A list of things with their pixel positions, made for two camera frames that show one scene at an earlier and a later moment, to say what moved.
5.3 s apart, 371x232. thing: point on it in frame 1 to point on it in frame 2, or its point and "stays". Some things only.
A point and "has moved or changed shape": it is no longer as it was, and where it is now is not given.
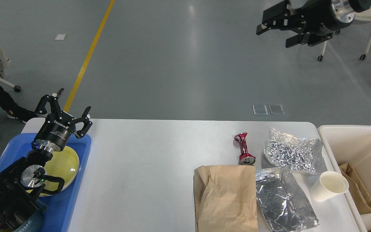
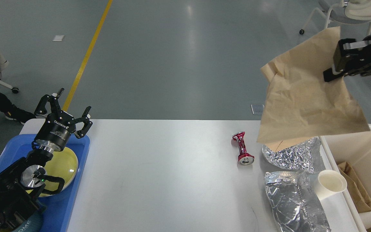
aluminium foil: (285, 151) stays
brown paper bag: (225, 198) to (297, 104)
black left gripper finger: (84, 119) stays
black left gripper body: (56, 132) stays
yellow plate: (64, 164) stays
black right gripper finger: (310, 38) to (329, 74)
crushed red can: (245, 159) stays
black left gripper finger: (53, 99) stays
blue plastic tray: (59, 207) stays
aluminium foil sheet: (284, 204) has moved or changed shape
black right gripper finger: (281, 16) to (345, 46)
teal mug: (33, 224) stays
